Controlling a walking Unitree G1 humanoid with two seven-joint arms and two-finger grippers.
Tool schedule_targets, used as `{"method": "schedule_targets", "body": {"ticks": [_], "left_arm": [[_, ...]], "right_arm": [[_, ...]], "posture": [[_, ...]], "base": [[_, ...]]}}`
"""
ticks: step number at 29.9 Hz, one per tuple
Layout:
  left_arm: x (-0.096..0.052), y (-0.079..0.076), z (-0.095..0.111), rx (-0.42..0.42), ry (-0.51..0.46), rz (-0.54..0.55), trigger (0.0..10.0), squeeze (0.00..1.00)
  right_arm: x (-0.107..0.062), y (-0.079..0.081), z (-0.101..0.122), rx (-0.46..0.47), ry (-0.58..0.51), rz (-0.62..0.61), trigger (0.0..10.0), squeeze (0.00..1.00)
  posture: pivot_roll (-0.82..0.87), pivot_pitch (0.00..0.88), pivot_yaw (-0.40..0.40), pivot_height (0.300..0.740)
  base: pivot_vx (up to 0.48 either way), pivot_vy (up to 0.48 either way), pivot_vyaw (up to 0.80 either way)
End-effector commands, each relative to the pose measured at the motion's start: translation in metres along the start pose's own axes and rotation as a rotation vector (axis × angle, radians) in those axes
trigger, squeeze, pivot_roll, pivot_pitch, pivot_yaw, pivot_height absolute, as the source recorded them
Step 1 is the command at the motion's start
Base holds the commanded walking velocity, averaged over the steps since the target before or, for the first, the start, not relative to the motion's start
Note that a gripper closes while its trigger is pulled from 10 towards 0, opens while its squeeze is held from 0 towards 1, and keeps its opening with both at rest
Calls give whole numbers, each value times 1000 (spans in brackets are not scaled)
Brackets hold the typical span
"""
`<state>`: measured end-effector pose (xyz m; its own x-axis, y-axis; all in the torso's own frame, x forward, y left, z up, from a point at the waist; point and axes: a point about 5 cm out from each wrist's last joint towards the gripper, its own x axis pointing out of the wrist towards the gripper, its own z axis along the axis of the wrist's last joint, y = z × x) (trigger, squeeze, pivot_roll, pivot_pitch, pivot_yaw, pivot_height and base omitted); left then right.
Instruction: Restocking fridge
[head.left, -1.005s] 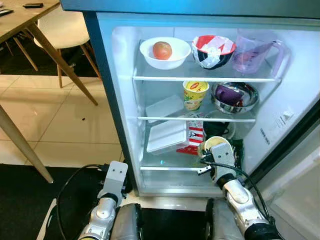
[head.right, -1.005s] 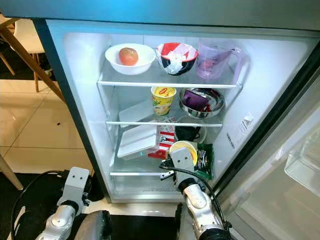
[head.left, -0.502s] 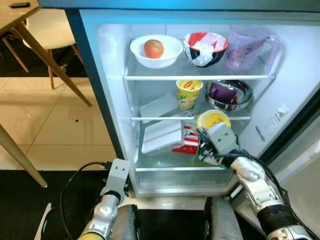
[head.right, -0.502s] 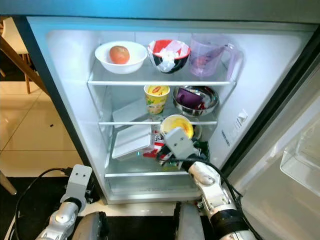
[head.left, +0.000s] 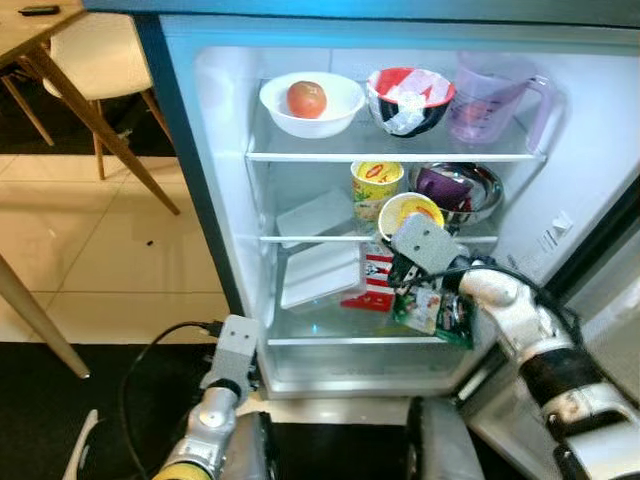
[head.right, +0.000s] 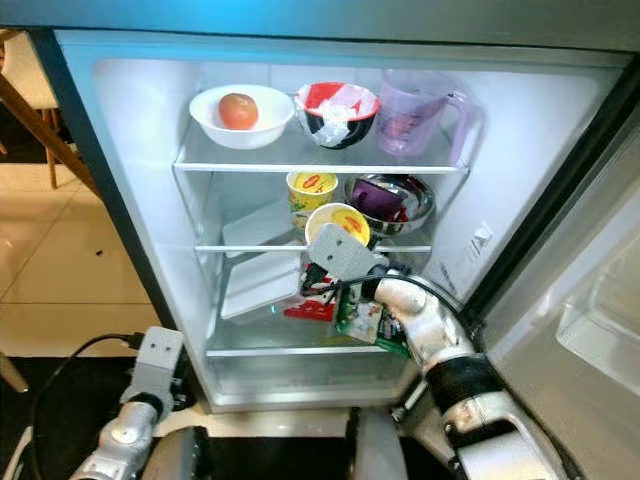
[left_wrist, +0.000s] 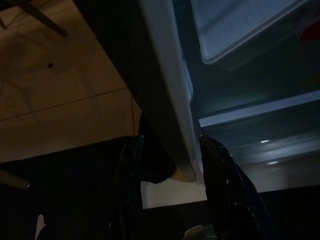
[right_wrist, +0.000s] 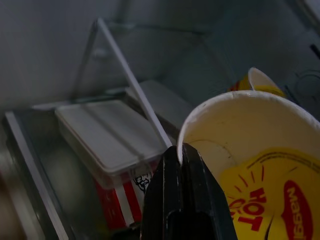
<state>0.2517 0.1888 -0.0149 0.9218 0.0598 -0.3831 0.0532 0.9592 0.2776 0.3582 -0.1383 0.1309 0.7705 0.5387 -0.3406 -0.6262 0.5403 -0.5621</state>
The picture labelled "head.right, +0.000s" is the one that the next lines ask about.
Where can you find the yellow cup noodle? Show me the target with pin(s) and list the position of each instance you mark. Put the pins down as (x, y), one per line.
(335, 218)
(310, 195)

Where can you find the glass fridge shelf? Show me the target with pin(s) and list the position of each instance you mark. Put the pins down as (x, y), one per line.
(260, 351)
(320, 163)
(250, 247)

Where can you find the grey fridge cabinet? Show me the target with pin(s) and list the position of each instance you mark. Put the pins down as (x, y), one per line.
(530, 150)

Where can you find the red white striped box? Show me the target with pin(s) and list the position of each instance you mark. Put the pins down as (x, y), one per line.
(310, 305)

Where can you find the white plastic food container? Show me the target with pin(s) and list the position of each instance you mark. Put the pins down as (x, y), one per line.
(265, 285)

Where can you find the green snack packet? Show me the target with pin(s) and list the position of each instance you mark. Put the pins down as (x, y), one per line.
(365, 320)

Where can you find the white floor board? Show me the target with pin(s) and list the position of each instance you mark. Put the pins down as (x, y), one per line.
(260, 420)

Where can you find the purple food packet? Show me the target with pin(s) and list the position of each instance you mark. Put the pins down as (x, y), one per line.
(375, 200)

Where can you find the steel bowl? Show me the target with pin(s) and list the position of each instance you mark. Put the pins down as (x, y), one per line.
(422, 205)

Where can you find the black floor mat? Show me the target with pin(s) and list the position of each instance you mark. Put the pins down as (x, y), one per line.
(60, 420)

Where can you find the white bowl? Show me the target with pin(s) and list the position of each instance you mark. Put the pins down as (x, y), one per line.
(275, 128)

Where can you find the red black noodle bowl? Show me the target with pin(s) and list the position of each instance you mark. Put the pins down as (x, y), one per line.
(315, 98)

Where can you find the purple translucent measuring jug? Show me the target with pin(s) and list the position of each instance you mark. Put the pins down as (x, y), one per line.
(410, 120)

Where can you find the red round fruit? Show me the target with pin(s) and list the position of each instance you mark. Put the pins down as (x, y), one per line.
(238, 112)

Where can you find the wooden table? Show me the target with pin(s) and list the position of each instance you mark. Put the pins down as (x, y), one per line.
(50, 138)

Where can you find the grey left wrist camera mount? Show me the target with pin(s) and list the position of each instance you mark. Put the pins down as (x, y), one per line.
(158, 365)

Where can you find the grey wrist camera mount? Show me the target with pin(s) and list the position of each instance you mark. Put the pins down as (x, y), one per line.
(350, 255)
(158, 365)

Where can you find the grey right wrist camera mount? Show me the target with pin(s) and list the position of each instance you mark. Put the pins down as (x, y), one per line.
(350, 255)

